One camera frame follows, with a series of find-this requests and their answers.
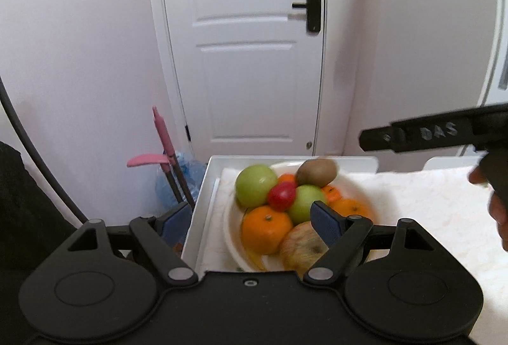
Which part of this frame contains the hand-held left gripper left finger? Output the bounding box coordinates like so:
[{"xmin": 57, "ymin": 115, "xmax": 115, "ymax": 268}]
[{"xmin": 67, "ymin": 202, "xmax": 199, "ymax": 287}]

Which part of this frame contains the cream bowl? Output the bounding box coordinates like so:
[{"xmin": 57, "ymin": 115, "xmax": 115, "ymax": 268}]
[{"xmin": 222, "ymin": 160, "xmax": 382, "ymax": 273}]

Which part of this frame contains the grey refrigerator handle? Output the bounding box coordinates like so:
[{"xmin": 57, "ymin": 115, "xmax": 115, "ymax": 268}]
[{"xmin": 498, "ymin": 47, "xmax": 508, "ymax": 89}]

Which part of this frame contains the red cherry tomato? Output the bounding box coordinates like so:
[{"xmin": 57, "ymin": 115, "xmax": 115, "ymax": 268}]
[{"xmin": 268, "ymin": 181, "xmax": 297, "ymax": 211}]

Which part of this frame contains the blue plastic water bottle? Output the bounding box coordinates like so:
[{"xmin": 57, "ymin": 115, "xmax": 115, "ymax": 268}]
[{"xmin": 155, "ymin": 150, "xmax": 207, "ymax": 206}]

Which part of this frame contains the brown kiwi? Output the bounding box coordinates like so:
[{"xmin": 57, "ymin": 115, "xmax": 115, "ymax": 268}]
[{"xmin": 296, "ymin": 158, "xmax": 338, "ymax": 187}]

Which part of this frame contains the black cable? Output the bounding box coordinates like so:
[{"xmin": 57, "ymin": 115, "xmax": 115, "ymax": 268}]
[{"xmin": 0, "ymin": 75, "xmax": 88, "ymax": 222}]

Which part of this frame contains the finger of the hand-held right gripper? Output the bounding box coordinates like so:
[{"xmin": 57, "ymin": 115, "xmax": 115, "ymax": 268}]
[{"xmin": 359, "ymin": 125, "xmax": 398, "ymax": 153}]

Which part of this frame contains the yellow apple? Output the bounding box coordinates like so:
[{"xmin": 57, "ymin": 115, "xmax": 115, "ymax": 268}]
[{"xmin": 279, "ymin": 221, "xmax": 330, "ymax": 277}]

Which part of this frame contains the large orange with stem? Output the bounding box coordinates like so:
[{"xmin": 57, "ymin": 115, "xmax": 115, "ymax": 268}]
[{"xmin": 241, "ymin": 205, "xmax": 294, "ymax": 255}]

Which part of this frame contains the white tray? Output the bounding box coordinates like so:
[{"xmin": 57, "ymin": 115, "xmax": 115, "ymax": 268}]
[{"xmin": 180, "ymin": 155, "xmax": 487, "ymax": 274}]

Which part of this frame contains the dark cloth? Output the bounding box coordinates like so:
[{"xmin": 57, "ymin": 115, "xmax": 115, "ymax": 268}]
[{"xmin": 0, "ymin": 140, "xmax": 80, "ymax": 282}]

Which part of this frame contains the white refrigerator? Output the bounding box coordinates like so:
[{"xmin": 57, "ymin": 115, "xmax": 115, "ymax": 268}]
[{"xmin": 478, "ymin": 0, "xmax": 508, "ymax": 107}]

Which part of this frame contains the medium orange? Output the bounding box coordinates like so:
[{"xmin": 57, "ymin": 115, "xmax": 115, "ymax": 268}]
[{"xmin": 329, "ymin": 199, "xmax": 376, "ymax": 224}]

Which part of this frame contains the person's right hand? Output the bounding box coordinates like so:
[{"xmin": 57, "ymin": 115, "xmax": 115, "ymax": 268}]
[{"xmin": 468, "ymin": 158, "xmax": 508, "ymax": 252}]

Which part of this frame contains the pink broom handle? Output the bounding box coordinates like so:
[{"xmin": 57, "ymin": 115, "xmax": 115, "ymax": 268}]
[{"xmin": 152, "ymin": 105, "xmax": 196, "ymax": 211}]

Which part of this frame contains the green apple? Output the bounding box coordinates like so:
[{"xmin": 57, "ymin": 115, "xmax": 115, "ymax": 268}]
[
  {"xmin": 287, "ymin": 185, "xmax": 330, "ymax": 227},
  {"xmin": 235, "ymin": 164, "xmax": 279, "ymax": 208}
]

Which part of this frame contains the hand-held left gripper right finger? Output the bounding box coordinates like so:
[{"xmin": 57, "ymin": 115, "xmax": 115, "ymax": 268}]
[{"xmin": 304, "ymin": 201, "xmax": 435, "ymax": 286}]

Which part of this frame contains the pink dustpan handle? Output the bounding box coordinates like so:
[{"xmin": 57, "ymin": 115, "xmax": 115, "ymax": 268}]
[{"xmin": 127, "ymin": 153, "xmax": 171, "ymax": 168}]

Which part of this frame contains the white door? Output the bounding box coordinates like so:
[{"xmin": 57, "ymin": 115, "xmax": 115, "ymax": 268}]
[{"xmin": 145, "ymin": 0, "xmax": 328, "ymax": 163}]

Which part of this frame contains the black door handle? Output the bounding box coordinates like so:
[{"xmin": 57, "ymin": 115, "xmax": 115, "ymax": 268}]
[{"xmin": 291, "ymin": 0, "xmax": 322, "ymax": 37}]

